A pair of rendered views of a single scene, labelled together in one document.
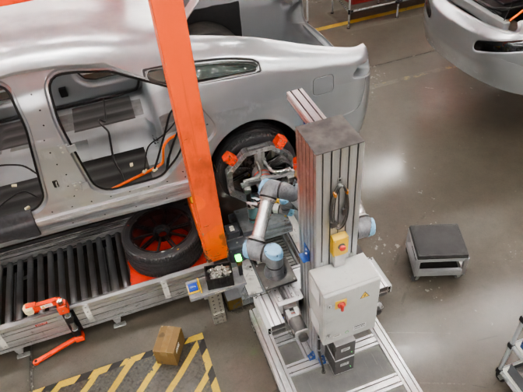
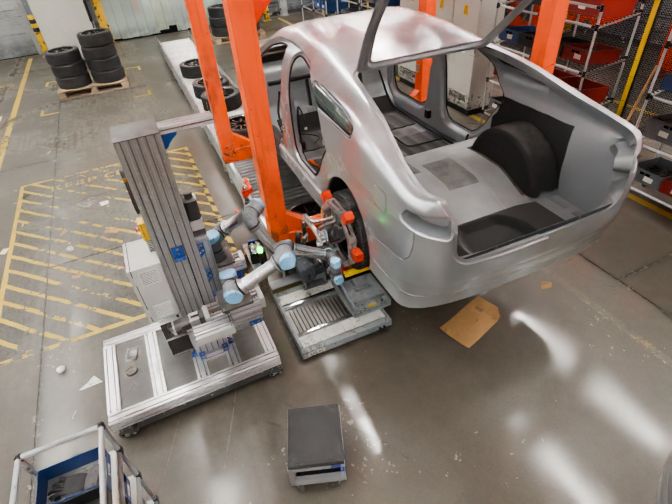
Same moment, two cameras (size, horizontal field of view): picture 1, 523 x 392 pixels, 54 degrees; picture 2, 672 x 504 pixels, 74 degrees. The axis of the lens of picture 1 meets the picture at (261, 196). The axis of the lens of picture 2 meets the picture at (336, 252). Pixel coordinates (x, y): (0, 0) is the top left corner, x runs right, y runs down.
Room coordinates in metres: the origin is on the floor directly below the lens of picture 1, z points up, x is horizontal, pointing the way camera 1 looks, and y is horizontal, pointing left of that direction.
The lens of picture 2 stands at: (2.77, -2.88, 2.99)
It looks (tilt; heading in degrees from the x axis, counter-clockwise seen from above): 39 degrees down; 84
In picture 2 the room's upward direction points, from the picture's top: 5 degrees counter-clockwise
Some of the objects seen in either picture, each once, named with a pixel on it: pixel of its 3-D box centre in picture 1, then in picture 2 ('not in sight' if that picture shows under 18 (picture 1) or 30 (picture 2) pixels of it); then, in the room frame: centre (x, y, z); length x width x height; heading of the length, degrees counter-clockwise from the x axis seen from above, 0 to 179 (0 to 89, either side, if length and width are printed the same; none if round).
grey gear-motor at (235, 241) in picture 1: (234, 243); (319, 270); (2.97, 0.27, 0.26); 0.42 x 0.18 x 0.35; 15
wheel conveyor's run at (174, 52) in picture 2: not in sight; (197, 74); (1.28, 7.19, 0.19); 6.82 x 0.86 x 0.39; 105
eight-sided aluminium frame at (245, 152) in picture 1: (260, 173); (338, 233); (3.14, -0.01, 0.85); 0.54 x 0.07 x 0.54; 105
